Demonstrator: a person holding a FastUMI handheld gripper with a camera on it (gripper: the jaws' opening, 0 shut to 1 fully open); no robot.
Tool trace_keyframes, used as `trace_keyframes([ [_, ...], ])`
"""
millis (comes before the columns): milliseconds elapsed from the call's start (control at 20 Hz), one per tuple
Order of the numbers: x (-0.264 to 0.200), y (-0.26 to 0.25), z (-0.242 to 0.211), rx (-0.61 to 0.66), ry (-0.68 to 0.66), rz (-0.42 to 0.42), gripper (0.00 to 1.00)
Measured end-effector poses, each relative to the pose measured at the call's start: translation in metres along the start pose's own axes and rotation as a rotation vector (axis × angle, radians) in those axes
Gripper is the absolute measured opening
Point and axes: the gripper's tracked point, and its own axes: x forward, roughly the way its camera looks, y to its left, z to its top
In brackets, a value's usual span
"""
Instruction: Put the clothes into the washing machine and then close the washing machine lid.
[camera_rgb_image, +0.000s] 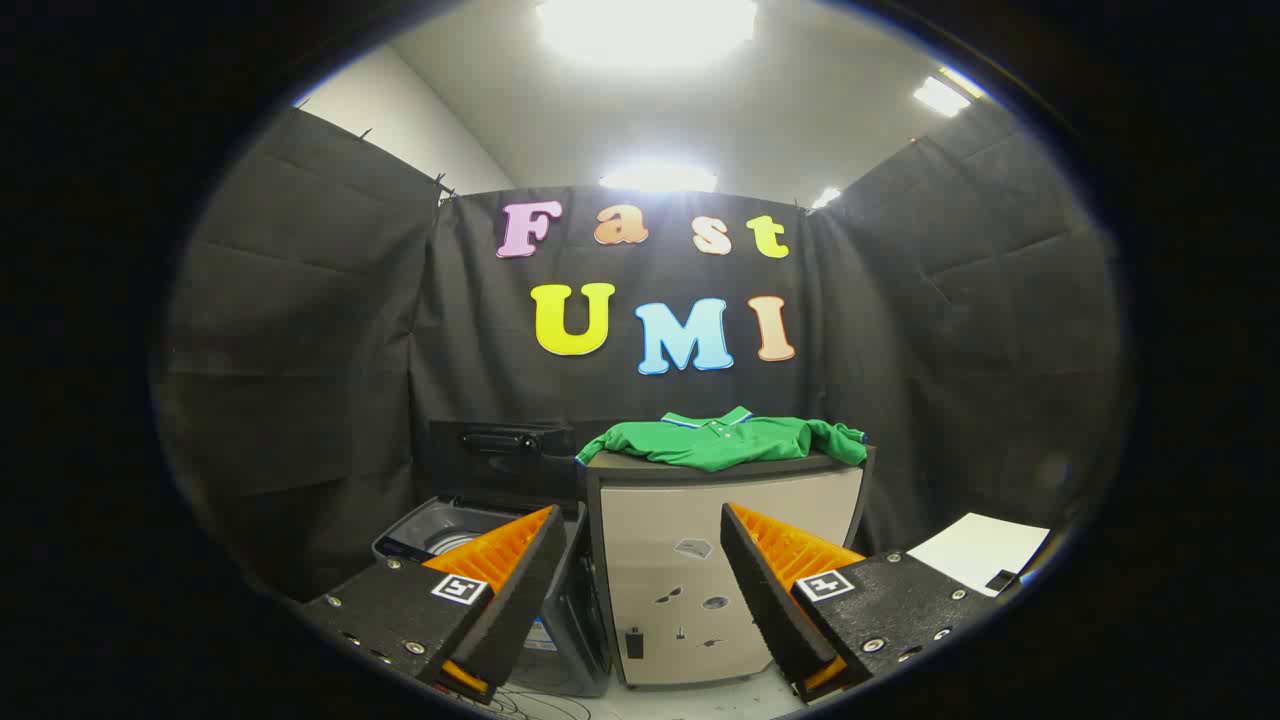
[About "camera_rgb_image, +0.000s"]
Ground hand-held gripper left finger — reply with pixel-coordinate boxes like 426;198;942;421
300;504;567;705

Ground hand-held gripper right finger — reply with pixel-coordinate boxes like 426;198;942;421
720;502;1001;704

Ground grey washing machine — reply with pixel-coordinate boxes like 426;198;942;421
372;495;611;698

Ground dark washing machine lid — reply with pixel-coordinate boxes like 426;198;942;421
430;420;591;506

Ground green polo shirt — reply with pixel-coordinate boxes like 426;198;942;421
576;406;869;473

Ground beige cabinet with dark top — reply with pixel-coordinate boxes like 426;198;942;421
583;445;876;689

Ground white sheet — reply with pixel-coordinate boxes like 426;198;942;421
907;513;1051;598

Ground black backdrop cloth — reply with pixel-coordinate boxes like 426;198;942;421
155;105;1131;601

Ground thin floor cables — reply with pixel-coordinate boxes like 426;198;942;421
488;684;593;720

